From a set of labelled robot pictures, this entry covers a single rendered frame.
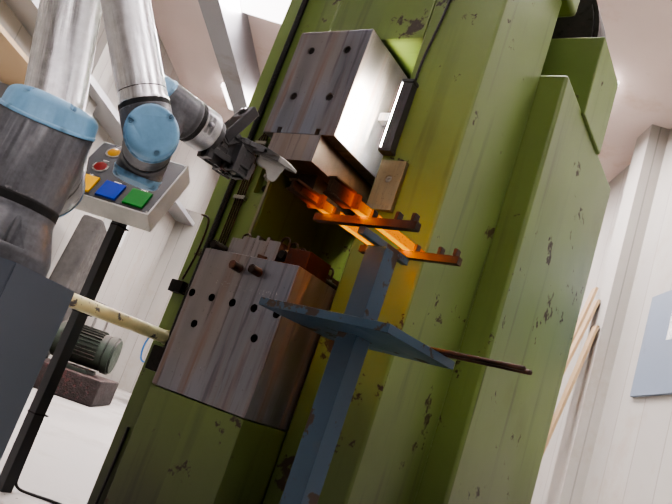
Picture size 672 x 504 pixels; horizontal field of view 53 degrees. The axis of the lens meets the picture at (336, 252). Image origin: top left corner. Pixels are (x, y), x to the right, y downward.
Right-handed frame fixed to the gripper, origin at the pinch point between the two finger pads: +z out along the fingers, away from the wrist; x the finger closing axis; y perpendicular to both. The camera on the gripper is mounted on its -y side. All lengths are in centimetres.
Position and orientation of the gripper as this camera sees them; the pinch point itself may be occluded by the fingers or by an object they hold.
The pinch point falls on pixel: (275, 169)
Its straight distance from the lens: 158.5
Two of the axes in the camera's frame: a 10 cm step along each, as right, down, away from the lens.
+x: 7.4, 0.9, -6.6
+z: 5.9, 3.8, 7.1
